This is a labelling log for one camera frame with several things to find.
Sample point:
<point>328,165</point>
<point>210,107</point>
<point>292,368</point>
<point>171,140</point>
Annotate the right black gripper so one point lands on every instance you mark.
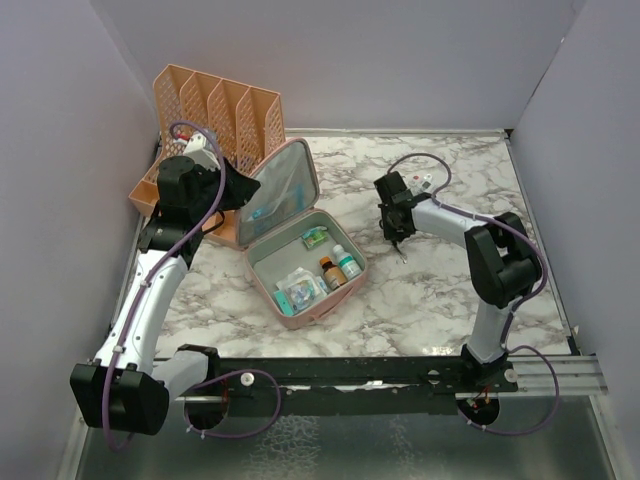
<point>389,233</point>

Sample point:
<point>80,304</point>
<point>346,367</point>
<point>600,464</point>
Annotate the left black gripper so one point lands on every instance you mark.
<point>240,186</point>

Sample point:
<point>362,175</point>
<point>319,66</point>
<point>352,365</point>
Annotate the blue packet plastic bag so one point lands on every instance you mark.
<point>286,201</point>

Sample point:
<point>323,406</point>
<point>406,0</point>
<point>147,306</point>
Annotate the metal scissors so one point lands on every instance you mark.
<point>396,247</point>

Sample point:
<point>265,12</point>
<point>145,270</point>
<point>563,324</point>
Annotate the white medicine bottle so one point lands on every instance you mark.
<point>346,262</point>

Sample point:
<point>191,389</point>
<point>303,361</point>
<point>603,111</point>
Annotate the small teal plastic piece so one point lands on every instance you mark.
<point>318,230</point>

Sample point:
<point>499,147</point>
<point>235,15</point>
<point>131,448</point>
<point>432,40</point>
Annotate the small green box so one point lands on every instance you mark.
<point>313,242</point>

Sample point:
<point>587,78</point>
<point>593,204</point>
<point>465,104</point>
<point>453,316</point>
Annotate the brown bottle orange cap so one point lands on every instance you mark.
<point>333,275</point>

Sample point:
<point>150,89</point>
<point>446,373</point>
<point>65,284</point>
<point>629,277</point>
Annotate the pink medicine kit case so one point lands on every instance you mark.
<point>274,247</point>

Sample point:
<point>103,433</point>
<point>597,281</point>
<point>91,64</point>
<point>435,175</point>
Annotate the alcohol wipes plastic bag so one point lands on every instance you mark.
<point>303,288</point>

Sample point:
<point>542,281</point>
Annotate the blue item plastic bag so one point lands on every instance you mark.
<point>286,306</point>

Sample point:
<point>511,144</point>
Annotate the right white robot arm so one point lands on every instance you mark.
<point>504,264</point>

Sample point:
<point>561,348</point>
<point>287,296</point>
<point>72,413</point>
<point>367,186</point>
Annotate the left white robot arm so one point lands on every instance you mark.
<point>167,246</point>

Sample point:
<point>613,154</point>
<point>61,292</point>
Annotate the long white packaged strip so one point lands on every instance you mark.
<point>419,184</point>

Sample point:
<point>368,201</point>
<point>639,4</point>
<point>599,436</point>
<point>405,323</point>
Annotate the orange mesh file organizer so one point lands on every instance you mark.
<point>247,120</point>

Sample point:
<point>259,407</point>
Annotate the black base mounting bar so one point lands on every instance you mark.
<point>342,386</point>

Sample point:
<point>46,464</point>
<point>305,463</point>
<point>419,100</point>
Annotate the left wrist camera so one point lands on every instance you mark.
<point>201,152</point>

